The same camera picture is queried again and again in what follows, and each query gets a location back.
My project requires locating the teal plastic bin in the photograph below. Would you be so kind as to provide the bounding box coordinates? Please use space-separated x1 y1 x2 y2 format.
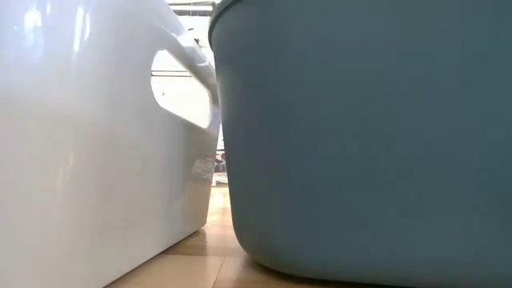
207 0 512 288

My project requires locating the white plastic bin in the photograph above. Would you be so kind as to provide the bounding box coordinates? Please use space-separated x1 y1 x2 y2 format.
0 0 222 288

